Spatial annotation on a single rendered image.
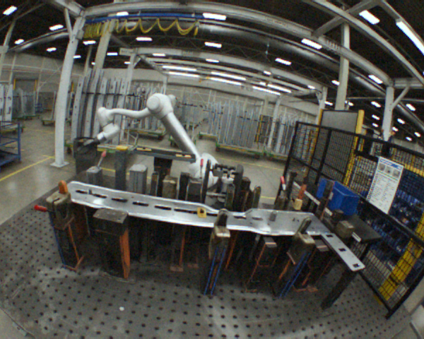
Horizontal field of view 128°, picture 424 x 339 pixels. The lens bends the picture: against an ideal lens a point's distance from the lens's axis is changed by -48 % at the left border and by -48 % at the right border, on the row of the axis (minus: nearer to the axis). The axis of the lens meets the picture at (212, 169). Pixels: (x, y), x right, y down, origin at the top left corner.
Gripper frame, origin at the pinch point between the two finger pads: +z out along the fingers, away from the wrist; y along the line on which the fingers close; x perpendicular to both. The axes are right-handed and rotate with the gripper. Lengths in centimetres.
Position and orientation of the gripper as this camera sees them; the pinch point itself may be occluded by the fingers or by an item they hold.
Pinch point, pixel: (80, 151)
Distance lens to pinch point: 181.1
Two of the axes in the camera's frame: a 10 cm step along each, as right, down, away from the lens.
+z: -7.7, 5.1, -3.9
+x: 5.2, 8.5, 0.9
